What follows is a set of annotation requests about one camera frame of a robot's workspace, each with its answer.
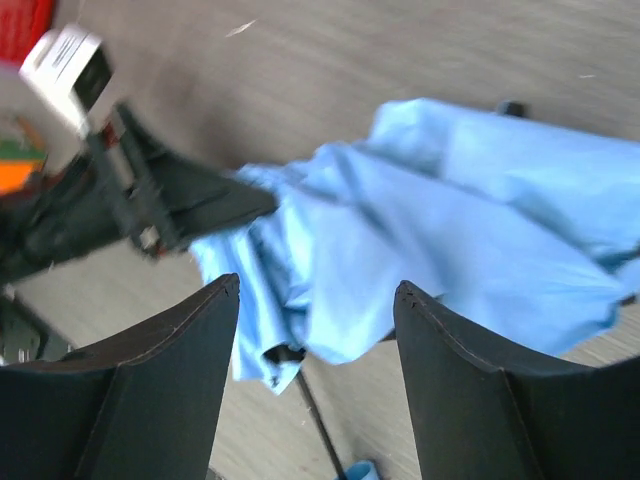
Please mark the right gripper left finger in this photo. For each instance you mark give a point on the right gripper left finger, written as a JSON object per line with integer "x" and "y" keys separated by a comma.
{"x": 141, "y": 404}

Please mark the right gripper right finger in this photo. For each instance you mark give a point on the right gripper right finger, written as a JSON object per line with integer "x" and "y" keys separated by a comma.
{"x": 484, "y": 407}

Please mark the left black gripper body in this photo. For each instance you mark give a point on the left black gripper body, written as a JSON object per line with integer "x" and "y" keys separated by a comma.
{"x": 135, "y": 172}

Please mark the light blue folding umbrella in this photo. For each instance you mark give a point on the light blue folding umbrella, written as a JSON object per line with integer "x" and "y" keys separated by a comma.
{"x": 526, "y": 229}

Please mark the red plastic shopping basket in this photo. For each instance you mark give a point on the red plastic shopping basket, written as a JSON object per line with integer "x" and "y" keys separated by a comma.
{"x": 23, "y": 23}

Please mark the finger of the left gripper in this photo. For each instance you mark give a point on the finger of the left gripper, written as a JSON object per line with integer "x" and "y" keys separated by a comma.
{"x": 202, "y": 200}

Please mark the orange yellow sponge box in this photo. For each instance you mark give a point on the orange yellow sponge box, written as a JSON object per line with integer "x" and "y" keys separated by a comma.
{"x": 19, "y": 160}

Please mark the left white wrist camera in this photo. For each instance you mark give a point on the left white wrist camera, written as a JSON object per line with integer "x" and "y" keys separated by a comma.
{"x": 68, "y": 69}

